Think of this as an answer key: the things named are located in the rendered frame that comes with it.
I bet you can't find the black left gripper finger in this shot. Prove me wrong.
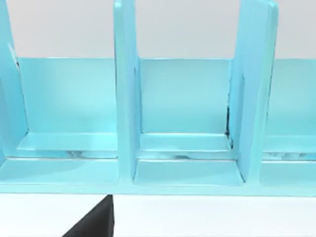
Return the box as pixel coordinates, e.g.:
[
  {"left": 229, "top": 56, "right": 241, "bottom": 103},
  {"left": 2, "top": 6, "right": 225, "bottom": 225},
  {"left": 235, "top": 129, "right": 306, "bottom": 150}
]
[{"left": 61, "top": 194, "right": 116, "bottom": 237}]

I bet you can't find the light blue rack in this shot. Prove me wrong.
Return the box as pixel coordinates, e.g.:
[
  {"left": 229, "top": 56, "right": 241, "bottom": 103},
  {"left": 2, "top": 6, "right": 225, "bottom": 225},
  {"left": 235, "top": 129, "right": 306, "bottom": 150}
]
[{"left": 0, "top": 0, "right": 316, "bottom": 196}]

